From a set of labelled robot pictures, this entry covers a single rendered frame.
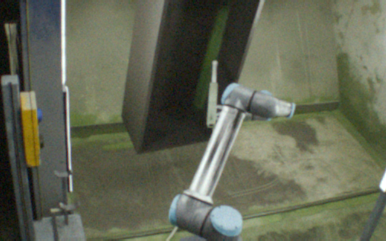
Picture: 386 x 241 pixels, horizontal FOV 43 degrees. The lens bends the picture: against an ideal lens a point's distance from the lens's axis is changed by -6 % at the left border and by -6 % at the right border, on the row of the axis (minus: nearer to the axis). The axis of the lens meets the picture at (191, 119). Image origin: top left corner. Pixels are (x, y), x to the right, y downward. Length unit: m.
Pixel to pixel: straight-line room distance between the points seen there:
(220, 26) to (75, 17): 1.33
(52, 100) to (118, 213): 1.33
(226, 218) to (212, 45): 1.44
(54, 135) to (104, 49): 1.74
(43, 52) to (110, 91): 1.91
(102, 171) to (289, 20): 2.19
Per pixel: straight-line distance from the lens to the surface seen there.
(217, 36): 3.38
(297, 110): 4.77
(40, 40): 2.26
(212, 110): 3.07
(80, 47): 4.13
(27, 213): 2.15
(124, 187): 3.72
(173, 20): 3.15
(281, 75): 4.67
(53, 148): 2.57
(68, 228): 2.39
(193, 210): 2.37
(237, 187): 3.85
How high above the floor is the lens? 2.53
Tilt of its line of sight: 34 degrees down
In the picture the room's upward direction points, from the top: 8 degrees clockwise
